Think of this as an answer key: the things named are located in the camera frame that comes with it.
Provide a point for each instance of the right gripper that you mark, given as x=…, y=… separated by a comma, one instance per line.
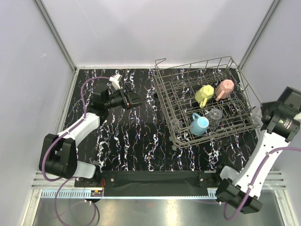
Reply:
x=265, y=106

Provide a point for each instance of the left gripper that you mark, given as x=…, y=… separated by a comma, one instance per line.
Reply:
x=131, y=99

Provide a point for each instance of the clear glass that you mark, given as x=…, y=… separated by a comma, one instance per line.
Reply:
x=256, y=115
x=176, y=125

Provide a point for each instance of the pink mug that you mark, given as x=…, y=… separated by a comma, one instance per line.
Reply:
x=224, y=89

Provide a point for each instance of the clear glass tumbler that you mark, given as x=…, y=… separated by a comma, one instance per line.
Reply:
x=214, y=118

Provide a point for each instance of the yellow mug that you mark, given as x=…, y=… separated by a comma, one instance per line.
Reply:
x=203, y=95

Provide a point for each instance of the blue mug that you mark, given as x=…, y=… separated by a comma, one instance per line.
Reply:
x=199, y=124

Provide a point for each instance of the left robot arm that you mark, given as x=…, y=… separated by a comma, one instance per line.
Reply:
x=59, y=152

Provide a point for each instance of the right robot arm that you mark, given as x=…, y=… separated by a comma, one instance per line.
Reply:
x=281, y=121

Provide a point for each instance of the black marbled mat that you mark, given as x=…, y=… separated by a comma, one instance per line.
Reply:
x=142, y=138

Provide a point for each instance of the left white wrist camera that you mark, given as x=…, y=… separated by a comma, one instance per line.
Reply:
x=115, y=81

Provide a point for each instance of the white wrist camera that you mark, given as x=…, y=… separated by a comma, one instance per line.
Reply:
x=115, y=81
x=297, y=116

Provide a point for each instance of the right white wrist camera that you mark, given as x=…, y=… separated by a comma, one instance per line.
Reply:
x=297, y=116

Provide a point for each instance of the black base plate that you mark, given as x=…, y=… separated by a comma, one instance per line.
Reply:
x=120, y=178

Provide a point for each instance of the left aluminium corner post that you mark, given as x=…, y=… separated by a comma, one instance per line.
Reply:
x=49, y=23

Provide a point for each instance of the aluminium corner post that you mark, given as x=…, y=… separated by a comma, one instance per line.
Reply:
x=262, y=27
x=49, y=23

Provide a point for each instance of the right aluminium corner post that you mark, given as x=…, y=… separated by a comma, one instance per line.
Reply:
x=262, y=27

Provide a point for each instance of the aluminium rail front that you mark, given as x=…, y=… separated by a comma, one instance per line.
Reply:
x=151, y=191

